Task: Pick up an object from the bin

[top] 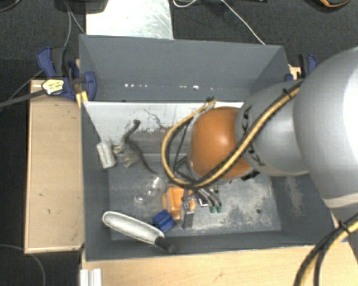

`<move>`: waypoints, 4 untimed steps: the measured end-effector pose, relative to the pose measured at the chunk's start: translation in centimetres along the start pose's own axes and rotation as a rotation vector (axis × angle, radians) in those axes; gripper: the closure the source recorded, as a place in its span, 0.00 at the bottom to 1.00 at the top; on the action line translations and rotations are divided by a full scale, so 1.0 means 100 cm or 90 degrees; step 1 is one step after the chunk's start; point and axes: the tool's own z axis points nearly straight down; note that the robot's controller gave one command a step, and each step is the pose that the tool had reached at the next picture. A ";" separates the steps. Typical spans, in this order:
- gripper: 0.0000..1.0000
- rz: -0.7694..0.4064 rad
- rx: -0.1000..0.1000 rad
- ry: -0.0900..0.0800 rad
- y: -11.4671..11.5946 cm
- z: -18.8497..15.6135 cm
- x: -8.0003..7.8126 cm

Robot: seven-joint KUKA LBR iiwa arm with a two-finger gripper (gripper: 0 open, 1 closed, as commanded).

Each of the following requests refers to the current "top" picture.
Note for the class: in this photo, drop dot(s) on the clear glass bulb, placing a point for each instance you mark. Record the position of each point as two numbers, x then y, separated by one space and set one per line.
152 187

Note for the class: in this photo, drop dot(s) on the blue plastic block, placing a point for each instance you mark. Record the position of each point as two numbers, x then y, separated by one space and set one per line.
164 220

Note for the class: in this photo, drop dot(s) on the pale wood board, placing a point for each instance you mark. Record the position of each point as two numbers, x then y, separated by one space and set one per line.
55 171

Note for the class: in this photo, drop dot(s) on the white rectangular block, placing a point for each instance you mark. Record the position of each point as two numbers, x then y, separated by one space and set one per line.
106 154

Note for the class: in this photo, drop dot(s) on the orange plastic tool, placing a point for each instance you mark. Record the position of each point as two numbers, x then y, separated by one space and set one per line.
175 200

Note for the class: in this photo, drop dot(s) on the grey metal bin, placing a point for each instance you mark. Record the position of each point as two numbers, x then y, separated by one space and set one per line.
173 70

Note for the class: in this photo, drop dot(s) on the grey toy dinosaur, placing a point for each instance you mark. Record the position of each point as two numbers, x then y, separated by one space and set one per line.
130 150

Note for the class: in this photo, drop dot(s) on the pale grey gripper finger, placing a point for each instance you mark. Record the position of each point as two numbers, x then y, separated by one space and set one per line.
203 202
188 217

